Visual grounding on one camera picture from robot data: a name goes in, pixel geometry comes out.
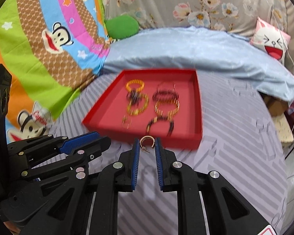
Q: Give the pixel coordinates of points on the light blue blanket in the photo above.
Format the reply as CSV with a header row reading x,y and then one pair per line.
x,y
202,49

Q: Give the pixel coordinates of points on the green plush pillow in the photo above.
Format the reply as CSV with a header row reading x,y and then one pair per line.
x,y
122,27

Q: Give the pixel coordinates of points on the red cardboard tray box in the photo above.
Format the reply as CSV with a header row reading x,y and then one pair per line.
x,y
125,110

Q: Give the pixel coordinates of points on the colourful monkey cartoon quilt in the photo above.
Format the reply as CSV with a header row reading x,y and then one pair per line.
x,y
53,49

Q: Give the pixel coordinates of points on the grey floral fabric cover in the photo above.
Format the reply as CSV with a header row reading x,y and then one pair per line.
x,y
235,16

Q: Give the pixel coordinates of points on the pink cat face cushion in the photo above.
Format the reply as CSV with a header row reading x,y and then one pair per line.
x,y
271,40

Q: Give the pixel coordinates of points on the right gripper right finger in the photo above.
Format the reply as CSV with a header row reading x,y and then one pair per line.
x,y
167,180

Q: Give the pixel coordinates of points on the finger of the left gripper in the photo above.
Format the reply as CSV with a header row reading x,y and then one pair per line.
x,y
71,144
77,158

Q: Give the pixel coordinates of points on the gold ribbed bangle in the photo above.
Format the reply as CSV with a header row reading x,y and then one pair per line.
x,y
167,107

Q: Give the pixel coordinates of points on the striped grey bed sheet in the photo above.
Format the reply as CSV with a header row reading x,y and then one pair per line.
x,y
239,140

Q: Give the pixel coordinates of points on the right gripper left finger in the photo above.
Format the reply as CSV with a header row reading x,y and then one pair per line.
x,y
127,181

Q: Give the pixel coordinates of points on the thin rose gold bangle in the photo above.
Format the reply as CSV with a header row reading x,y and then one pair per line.
x,y
166,87

